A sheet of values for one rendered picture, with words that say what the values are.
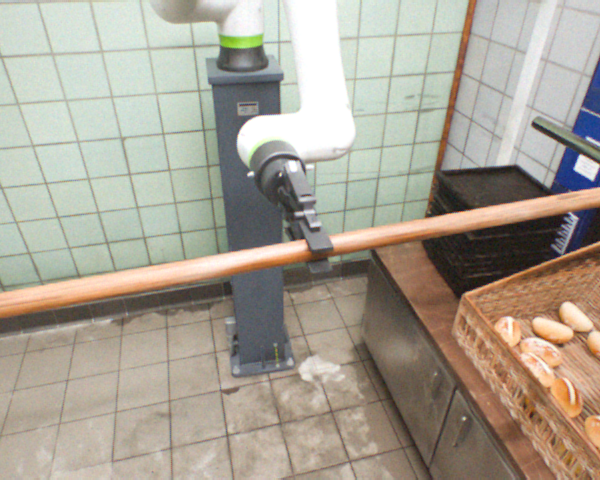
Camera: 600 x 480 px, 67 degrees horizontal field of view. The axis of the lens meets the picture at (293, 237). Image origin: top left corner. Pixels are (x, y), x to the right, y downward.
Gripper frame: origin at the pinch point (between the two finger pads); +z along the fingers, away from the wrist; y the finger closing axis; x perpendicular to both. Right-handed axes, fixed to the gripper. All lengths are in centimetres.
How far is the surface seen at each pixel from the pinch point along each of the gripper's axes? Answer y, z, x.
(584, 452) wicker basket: 47, 16, -50
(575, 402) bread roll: 54, 3, -63
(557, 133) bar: 1, -28, -62
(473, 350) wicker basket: 56, -18, -50
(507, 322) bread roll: 53, -22, -62
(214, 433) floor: 118, -50, 20
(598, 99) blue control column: 5, -52, -97
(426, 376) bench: 76, -27, -45
